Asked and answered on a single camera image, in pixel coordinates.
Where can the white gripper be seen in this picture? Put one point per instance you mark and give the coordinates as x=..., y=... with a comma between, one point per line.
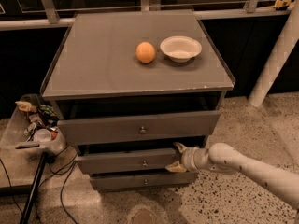
x=189, y=159

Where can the grey drawer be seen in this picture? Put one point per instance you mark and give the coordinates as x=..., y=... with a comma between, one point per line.
x=138, y=128
x=141, y=181
x=114, y=162

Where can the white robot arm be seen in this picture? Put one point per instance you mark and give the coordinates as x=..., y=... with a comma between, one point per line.
x=223, y=159

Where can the grey bottom drawer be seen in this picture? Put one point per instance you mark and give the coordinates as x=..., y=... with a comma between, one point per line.
x=141, y=181

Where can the grey drawer cabinet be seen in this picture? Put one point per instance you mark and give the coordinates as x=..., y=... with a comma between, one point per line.
x=96, y=74

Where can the grey top drawer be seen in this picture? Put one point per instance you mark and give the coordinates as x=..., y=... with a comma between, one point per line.
x=138, y=128

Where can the white bowl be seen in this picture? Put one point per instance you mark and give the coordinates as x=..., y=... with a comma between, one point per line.
x=180, y=49

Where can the orange fruit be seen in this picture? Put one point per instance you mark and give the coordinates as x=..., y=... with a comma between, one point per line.
x=145, y=52

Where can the green patterned item in bin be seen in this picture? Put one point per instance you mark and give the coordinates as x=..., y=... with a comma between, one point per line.
x=47, y=112

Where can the white round lid in bin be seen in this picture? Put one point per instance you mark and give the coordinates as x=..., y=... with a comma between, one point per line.
x=42, y=135

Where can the brown item in bin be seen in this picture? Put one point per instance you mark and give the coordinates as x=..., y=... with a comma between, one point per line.
x=26, y=106

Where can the black stand pole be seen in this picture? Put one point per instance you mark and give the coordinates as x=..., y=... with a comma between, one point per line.
x=36, y=181

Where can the white diagonal pillar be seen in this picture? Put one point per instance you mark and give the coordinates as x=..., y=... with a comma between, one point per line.
x=284, y=45

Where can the yellow object on ledge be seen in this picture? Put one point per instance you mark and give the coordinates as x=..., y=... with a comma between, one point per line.
x=282, y=4

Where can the metal railing frame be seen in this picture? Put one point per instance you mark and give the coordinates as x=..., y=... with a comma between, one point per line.
x=26, y=14

